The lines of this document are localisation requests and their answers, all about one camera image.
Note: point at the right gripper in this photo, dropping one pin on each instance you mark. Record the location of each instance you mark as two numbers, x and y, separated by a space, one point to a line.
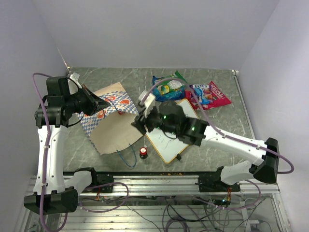
140 121

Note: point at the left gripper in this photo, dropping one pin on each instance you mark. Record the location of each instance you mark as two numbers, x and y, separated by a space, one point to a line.
97 102

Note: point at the blue checkered paper bag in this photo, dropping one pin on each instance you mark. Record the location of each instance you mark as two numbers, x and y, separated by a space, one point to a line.
108 131

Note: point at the blue fruit candy bag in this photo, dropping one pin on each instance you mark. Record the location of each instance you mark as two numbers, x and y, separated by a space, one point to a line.
173 96

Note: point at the green snack packet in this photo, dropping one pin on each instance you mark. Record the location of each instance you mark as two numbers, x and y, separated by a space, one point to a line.
166 87

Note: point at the red sweet chilli packet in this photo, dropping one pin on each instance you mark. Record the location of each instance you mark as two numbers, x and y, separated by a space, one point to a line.
222 100

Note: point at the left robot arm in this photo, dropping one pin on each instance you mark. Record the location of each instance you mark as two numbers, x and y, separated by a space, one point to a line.
52 194

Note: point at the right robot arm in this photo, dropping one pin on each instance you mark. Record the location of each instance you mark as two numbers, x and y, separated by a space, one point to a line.
261 162

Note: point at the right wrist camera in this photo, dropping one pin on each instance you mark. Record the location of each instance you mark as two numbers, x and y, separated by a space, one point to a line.
146 103

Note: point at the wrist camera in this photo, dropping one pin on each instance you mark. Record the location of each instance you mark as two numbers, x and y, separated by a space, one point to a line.
73 83
146 103

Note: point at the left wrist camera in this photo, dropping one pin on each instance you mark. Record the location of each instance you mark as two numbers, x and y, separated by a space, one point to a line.
73 83

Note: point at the small whiteboard yellow frame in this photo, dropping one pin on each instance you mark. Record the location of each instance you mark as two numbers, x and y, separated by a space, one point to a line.
167 146

